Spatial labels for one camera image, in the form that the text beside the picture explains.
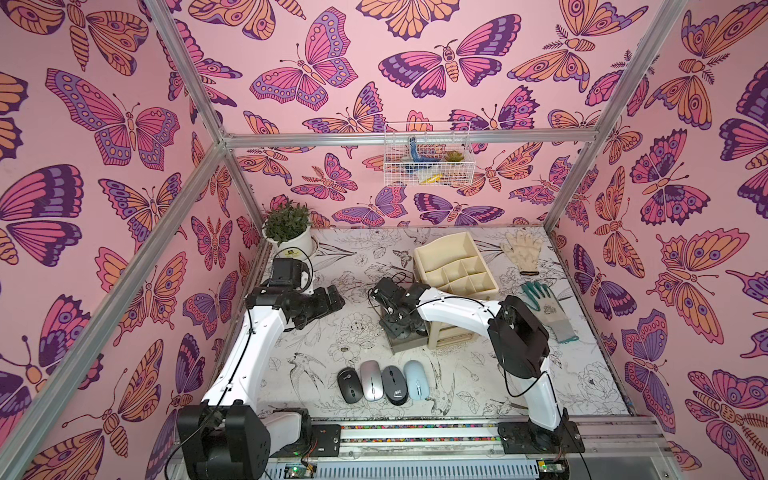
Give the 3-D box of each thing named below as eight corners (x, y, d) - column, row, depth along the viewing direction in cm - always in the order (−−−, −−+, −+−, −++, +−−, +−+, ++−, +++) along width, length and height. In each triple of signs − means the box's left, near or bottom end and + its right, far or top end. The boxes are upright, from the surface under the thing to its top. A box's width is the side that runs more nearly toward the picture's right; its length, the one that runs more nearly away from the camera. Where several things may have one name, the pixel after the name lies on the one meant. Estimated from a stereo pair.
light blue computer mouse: (409, 402, 82) (410, 398, 79) (403, 365, 88) (403, 361, 85) (430, 398, 82) (431, 395, 79) (422, 362, 88) (423, 358, 86)
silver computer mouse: (359, 401, 82) (358, 399, 80) (361, 363, 89) (360, 360, 87) (383, 401, 82) (383, 398, 80) (383, 363, 89) (383, 360, 87)
